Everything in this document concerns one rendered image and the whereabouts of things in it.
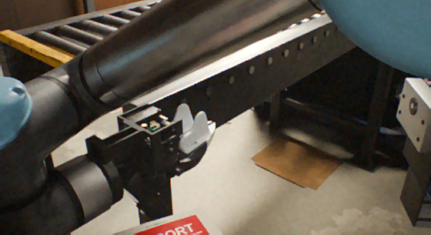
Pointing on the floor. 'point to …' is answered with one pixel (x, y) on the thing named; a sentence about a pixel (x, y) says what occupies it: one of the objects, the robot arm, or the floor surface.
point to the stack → (177, 225)
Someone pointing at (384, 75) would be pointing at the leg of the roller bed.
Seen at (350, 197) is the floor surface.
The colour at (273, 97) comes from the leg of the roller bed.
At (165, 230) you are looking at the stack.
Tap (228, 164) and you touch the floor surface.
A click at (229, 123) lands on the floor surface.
